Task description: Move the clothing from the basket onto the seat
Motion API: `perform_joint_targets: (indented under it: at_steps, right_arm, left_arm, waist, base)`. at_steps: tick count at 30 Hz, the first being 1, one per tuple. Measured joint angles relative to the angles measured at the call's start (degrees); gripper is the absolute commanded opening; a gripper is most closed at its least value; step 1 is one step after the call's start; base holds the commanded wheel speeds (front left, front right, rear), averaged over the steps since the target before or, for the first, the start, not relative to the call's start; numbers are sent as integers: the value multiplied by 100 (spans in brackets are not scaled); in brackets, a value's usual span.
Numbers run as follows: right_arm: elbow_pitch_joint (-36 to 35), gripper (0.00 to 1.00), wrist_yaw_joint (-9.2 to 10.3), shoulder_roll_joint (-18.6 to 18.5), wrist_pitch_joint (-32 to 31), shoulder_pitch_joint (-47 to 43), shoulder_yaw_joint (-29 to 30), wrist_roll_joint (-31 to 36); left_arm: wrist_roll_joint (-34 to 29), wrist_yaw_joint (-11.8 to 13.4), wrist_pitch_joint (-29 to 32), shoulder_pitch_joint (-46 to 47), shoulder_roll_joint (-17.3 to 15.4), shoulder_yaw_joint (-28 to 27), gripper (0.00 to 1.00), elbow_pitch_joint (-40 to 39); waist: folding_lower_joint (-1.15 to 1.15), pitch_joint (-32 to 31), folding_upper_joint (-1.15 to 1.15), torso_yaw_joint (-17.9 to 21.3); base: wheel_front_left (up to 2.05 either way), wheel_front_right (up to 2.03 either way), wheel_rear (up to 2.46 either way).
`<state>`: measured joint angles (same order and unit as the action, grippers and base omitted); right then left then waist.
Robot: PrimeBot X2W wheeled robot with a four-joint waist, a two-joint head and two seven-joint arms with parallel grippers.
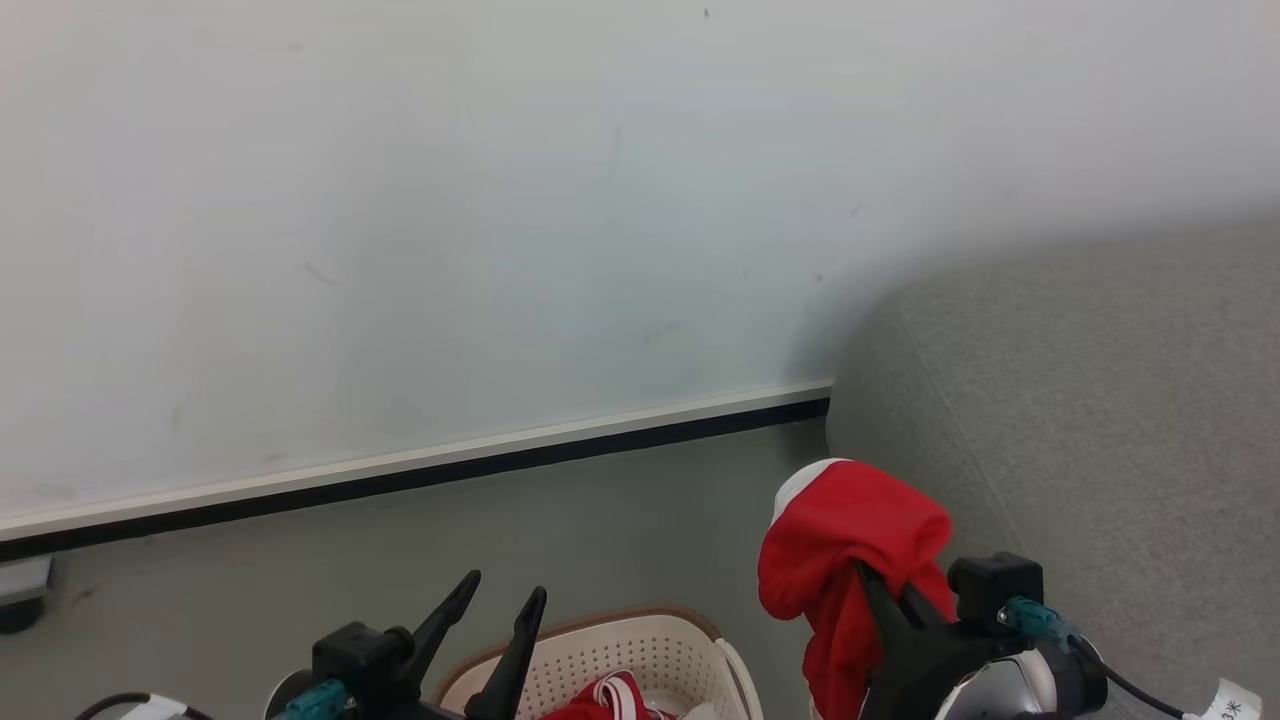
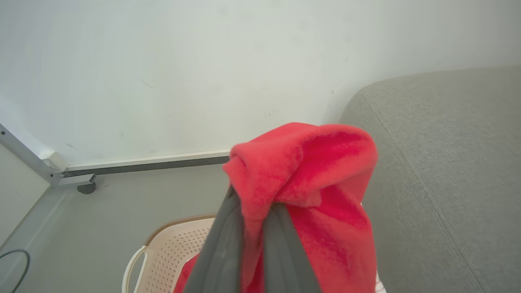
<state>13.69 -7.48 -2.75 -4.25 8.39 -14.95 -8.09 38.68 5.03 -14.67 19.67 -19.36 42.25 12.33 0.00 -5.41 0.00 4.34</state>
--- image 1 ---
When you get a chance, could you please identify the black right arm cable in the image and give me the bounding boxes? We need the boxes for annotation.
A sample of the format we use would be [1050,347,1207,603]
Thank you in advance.
[1068,634,1193,720]

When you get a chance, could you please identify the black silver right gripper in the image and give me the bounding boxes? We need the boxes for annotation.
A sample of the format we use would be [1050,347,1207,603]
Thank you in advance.
[855,561,1108,720]

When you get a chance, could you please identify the white black wall baseboard strip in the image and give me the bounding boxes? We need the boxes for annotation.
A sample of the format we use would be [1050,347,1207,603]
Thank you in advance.
[0,379,834,563]

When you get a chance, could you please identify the cream perforated laundry basket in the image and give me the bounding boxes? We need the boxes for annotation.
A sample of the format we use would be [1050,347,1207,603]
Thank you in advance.
[435,603,766,720]

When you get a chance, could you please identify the grey fabric sofa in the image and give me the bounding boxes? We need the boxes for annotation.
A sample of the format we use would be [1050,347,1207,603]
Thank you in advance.
[825,215,1280,720]

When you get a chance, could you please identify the grey base with black caster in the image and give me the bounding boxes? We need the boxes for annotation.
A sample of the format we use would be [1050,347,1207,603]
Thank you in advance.
[0,555,54,637]

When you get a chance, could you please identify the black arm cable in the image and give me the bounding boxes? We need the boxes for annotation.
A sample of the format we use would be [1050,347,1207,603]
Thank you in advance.
[74,691,213,720]
[1068,634,1193,720]

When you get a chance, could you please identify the white printed cable tag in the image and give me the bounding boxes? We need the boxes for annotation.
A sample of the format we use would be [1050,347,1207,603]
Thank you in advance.
[1184,677,1264,720]

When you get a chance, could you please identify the red white-trimmed garment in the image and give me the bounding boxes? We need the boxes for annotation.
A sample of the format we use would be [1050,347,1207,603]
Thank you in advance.
[757,458,957,720]

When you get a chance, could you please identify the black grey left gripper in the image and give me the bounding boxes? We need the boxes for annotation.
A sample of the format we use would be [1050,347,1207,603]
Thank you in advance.
[265,569,549,720]

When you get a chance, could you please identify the red white striped garment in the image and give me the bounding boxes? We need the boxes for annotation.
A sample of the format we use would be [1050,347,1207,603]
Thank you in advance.
[540,670,691,720]

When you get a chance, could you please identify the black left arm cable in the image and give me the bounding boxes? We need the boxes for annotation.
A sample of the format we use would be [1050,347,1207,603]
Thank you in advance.
[74,691,213,720]

